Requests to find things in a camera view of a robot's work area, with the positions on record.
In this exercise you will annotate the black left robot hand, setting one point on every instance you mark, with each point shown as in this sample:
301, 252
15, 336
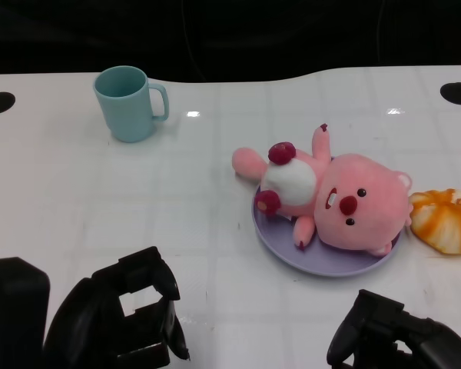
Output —
100, 319

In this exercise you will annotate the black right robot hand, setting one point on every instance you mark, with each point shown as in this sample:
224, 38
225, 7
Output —
418, 346

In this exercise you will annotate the pink plush beaver doll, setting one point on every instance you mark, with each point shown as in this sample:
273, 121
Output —
361, 207

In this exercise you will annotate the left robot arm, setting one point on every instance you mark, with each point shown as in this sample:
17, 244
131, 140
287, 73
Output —
11, 315

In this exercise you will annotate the purple round plate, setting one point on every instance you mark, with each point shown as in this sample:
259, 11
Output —
322, 261

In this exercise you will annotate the orange striped bread toy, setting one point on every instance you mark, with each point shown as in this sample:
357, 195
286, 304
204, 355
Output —
445, 223

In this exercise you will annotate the light blue mug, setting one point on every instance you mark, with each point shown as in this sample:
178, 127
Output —
127, 111

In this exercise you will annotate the black backdrop cloth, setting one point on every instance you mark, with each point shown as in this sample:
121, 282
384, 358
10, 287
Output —
230, 34

